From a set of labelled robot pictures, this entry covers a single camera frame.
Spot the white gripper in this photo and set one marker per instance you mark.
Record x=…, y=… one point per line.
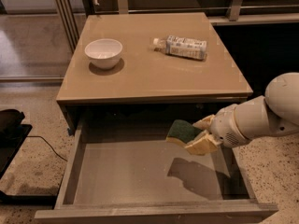
x=224, y=129

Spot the green and yellow sponge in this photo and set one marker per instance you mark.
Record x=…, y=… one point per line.
x=182, y=133

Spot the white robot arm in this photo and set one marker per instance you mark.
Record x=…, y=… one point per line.
x=276, y=113

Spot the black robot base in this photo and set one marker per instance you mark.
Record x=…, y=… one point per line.
x=12, y=135

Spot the beige drawer cabinet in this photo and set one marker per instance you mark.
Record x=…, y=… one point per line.
x=148, y=76

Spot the open grey top drawer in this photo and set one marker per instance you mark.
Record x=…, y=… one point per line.
x=122, y=171

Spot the clear labelled plastic bottle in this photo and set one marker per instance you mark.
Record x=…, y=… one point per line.
x=182, y=47

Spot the white bowl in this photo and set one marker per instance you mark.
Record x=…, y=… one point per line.
x=104, y=53

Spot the metal railing frame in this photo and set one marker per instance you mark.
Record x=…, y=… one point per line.
x=220, y=12

